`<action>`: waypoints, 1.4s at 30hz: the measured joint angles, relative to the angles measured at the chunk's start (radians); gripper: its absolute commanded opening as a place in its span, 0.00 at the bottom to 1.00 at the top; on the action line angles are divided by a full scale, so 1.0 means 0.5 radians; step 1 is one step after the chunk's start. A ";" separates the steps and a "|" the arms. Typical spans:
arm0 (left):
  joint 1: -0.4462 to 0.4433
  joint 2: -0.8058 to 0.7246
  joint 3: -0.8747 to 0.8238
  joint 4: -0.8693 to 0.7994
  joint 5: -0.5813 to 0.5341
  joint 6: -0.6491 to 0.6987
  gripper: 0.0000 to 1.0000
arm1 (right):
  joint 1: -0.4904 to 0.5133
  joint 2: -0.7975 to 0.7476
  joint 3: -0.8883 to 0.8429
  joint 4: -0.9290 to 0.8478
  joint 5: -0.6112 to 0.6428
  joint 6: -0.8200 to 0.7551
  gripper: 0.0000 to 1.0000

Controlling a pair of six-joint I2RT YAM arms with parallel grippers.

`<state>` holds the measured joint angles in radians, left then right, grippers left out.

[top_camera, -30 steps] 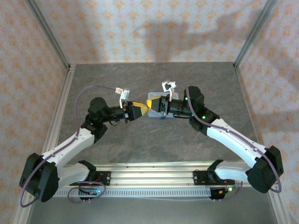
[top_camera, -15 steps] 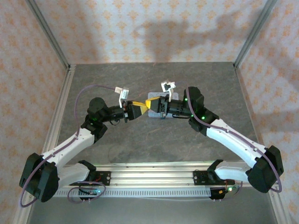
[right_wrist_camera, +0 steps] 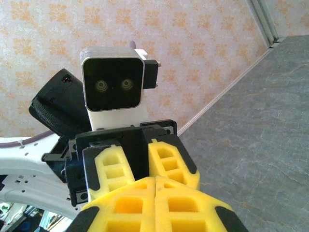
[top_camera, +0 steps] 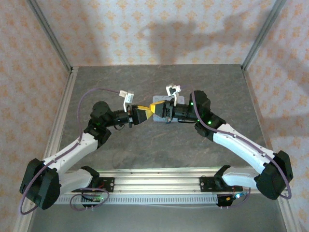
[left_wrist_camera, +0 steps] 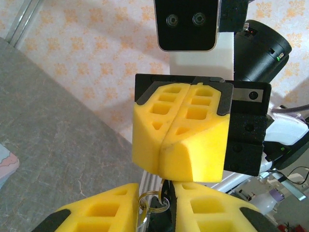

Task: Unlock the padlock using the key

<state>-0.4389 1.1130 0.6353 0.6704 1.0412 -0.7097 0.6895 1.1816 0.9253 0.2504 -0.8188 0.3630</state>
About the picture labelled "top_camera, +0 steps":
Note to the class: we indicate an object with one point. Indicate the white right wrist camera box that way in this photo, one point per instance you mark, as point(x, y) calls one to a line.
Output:
point(172, 90)

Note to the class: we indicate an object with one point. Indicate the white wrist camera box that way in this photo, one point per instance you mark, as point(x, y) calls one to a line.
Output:
point(172, 90)
point(128, 97)

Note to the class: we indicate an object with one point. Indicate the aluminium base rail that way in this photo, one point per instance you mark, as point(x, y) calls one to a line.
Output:
point(157, 181)

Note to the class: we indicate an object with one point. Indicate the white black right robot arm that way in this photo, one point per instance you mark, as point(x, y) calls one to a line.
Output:
point(241, 147)

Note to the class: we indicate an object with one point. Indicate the cartoon print tin box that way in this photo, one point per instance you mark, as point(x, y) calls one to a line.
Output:
point(158, 99)

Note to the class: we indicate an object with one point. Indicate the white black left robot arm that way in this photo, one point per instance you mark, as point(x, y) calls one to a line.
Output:
point(70, 149)

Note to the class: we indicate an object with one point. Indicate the aluminium table side rail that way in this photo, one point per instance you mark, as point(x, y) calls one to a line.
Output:
point(66, 96)
point(253, 96)

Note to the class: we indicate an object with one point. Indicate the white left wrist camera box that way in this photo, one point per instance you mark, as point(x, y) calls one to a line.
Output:
point(128, 97)

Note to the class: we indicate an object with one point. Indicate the aluminium frame post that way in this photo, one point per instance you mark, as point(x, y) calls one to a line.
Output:
point(48, 33)
point(263, 33)

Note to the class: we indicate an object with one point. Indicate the black electronics module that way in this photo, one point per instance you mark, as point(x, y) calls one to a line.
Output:
point(227, 200)
point(95, 198)

